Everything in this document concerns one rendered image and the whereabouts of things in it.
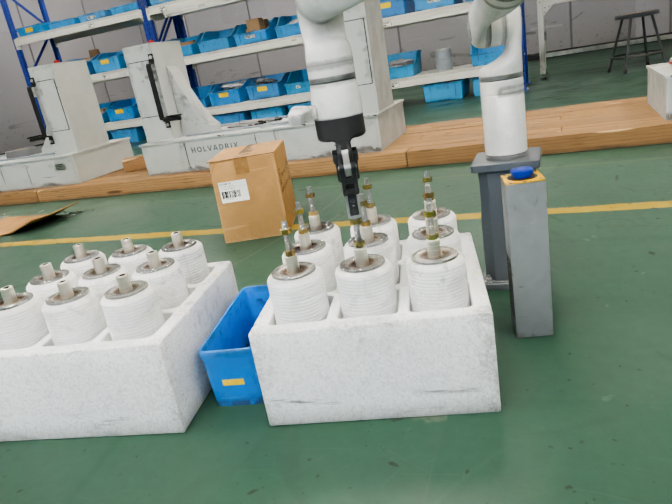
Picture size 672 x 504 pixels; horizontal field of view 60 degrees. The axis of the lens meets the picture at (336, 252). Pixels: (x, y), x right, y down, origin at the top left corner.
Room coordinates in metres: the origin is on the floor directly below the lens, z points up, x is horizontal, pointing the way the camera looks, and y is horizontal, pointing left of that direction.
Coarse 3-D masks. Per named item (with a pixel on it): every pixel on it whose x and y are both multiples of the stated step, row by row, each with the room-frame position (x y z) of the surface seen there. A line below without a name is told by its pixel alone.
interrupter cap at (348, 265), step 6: (348, 258) 0.93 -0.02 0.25; (354, 258) 0.93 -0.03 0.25; (372, 258) 0.91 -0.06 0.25; (378, 258) 0.91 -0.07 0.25; (384, 258) 0.90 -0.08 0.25; (342, 264) 0.91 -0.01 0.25; (348, 264) 0.91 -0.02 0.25; (354, 264) 0.91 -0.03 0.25; (372, 264) 0.89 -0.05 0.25; (378, 264) 0.88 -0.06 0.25; (342, 270) 0.89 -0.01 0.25; (348, 270) 0.88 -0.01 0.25; (354, 270) 0.87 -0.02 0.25; (360, 270) 0.87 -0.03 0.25; (366, 270) 0.87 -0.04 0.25
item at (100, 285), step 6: (120, 270) 1.11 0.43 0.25; (126, 270) 1.13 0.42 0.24; (108, 276) 1.09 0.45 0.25; (114, 276) 1.09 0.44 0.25; (78, 282) 1.10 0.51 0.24; (84, 282) 1.08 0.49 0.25; (90, 282) 1.08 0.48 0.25; (96, 282) 1.07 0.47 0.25; (102, 282) 1.07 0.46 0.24; (108, 282) 1.08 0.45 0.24; (114, 282) 1.08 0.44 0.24; (96, 288) 1.07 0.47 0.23; (102, 288) 1.07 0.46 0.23; (108, 288) 1.08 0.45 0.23; (102, 294) 1.07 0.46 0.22
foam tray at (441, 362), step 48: (336, 288) 0.99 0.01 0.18; (480, 288) 0.88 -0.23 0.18; (288, 336) 0.85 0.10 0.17; (336, 336) 0.84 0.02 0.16; (384, 336) 0.82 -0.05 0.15; (432, 336) 0.81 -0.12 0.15; (480, 336) 0.79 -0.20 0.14; (288, 384) 0.85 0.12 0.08; (336, 384) 0.84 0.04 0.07; (384, 384) 0.82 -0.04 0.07; (432, 384) 0.81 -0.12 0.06; (480, 384) 0.80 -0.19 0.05
